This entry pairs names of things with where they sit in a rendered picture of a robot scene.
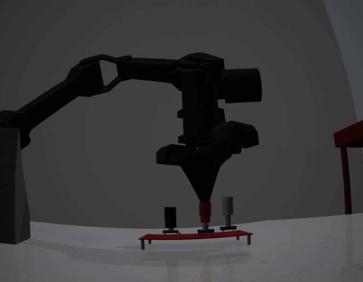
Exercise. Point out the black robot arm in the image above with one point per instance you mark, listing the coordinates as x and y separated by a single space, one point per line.
197 75

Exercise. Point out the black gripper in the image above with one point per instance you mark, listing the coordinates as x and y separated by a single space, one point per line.
202 129

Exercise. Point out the red circuit board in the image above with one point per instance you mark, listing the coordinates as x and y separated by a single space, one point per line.
204 213

